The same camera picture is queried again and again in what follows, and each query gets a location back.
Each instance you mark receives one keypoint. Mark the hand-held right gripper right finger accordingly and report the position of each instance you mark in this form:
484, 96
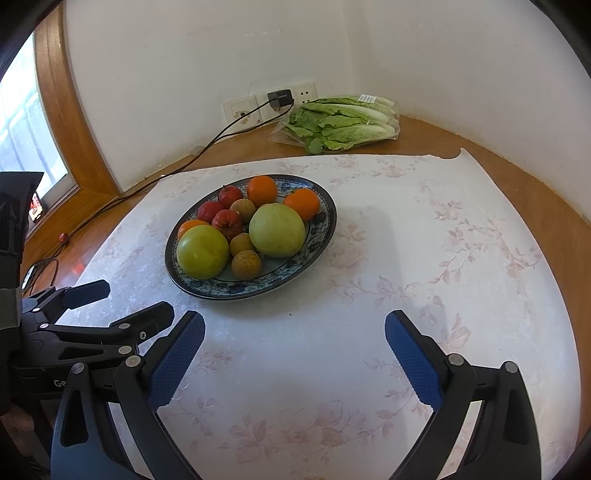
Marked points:
413, 362

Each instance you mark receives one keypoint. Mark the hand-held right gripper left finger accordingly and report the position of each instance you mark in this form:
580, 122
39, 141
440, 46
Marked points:
178, 360

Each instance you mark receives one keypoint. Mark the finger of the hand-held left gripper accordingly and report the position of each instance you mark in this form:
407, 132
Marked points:
87, 291
143, 321

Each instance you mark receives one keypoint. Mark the green apple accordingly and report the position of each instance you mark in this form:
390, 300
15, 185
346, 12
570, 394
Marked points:
203, 251

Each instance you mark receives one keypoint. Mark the orange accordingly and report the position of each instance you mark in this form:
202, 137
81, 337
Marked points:
302, 203
262, 189
191, 226

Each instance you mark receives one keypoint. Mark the brown kiwi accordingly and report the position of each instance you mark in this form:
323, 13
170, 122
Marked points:
246, 264
243, 210
242, 243

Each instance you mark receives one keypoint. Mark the red apple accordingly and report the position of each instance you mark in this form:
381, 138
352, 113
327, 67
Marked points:
207, 211
226, 225
230, 194

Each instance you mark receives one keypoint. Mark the blue patterned ceramic plate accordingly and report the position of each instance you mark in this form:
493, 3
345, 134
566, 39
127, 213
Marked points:
295, 270

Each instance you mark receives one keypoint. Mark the large green round fruit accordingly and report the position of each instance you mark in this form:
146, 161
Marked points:
277, 230

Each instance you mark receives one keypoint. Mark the white floral table mat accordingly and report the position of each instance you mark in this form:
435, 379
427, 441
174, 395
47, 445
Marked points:
369, 277

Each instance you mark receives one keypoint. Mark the window pane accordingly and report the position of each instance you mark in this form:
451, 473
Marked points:
27, 124

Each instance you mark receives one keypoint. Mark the small beige clip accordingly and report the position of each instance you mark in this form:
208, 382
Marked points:
198, 150

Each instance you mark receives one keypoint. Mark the bagged green lettuce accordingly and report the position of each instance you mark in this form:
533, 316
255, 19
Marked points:
341, 122

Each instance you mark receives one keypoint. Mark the black plug-in charger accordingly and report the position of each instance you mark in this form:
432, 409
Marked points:
280, 99

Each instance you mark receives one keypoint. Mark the wooden window frame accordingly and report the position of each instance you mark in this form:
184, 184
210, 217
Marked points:
64, 101

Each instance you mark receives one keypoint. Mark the white coaxial wall socket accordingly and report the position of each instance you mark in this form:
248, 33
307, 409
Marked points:
238, 110

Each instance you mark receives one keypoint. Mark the white wall power socket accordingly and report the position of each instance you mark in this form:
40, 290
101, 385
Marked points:
262, 110
305, 92

